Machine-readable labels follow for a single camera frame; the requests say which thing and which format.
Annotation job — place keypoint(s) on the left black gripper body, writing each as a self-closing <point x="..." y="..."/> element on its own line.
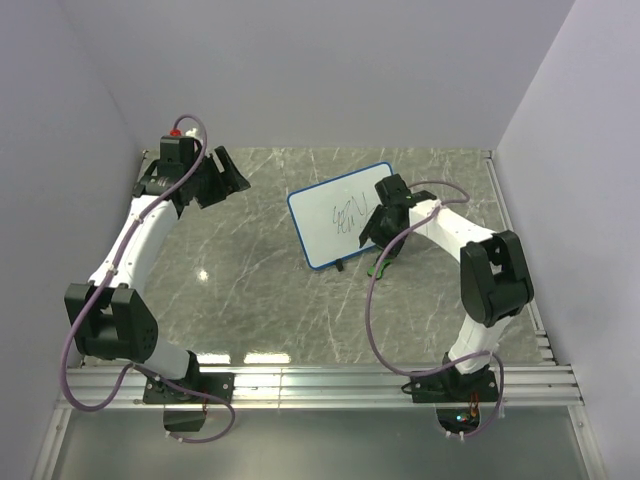
<point x="206" y="178"/>

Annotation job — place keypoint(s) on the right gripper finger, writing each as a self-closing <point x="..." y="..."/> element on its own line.
<point x="394" y="246"/>
<point x="371" y="229"/>

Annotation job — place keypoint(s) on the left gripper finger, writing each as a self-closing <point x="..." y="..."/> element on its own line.
<point x="233" y="180"/>
<point x="208" y="197"/>

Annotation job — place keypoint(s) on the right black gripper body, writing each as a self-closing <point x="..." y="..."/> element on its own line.
<point x="384" y="230"/>

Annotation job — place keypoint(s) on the blue framed whiteboard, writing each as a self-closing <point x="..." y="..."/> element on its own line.
<point x="329" y="216"/>

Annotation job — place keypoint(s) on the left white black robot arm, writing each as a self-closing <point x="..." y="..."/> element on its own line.
<point x="108" y="316"/>

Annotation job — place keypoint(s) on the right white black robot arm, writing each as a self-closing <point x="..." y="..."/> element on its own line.
<point x="495" y="283"/>

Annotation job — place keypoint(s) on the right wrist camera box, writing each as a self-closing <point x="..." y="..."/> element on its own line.
<point x="392" y="190"/>

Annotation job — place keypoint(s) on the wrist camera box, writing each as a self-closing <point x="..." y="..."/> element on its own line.
<point x="392" y="190"/>
<point x="177" y="148"/>

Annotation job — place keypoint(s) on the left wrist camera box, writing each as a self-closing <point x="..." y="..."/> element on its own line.
<point x="177" y="148"/>

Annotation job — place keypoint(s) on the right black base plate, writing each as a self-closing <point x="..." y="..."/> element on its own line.
<point x="430" y="390"/>

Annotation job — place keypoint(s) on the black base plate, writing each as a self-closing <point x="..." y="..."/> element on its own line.
<point x="193" y="390"/>
<point x="430" y="390"/>

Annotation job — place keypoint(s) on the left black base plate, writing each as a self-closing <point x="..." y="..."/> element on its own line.
<point x="193" y="390"/>

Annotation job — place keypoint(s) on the aluminium rail frame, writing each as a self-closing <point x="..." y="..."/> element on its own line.
<point x="310" y="401"/>

